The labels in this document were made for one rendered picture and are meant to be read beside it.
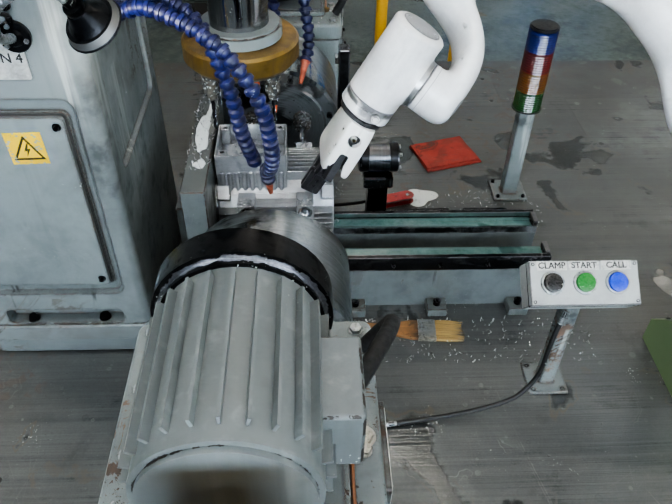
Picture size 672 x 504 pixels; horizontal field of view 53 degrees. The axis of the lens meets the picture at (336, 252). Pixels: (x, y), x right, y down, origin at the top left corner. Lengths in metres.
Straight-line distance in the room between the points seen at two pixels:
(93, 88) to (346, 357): 0.55
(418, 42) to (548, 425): 0.67
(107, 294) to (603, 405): 0.88
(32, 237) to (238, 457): 0.71
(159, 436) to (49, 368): 0.82
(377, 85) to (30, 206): 0.55
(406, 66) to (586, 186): 0.86
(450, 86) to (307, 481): 0.66
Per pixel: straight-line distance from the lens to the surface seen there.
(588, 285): 1.10
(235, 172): 1.17
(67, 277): 1.21
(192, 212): 1.11
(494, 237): 1.42
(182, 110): 1.99
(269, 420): 0.54
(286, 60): 1.06
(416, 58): 1.02
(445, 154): 1.78
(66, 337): 1.32
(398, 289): 1.34
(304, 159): 1.20
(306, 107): 1.40
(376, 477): 0.73
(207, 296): 0.61
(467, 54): 1.07
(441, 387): 1.25
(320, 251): 0.97
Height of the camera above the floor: 1.79
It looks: 42 degrees down
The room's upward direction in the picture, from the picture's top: 1 degrees clockwise
